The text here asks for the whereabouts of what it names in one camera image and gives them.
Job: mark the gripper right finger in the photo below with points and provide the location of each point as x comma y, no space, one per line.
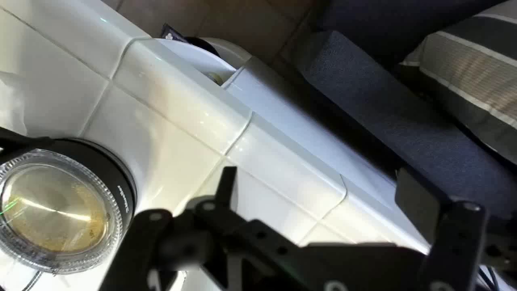
456,242

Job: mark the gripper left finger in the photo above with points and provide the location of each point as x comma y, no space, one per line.
142,242

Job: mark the clear jar with black rim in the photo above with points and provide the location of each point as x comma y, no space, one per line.
56,210

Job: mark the dark blue sofa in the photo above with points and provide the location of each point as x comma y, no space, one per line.
404,121

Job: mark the grey striped cushion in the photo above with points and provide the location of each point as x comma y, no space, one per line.
472,68

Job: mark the white plate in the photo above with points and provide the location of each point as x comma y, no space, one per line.
194,56

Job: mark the small dark packet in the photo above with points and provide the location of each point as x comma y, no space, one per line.
173,33

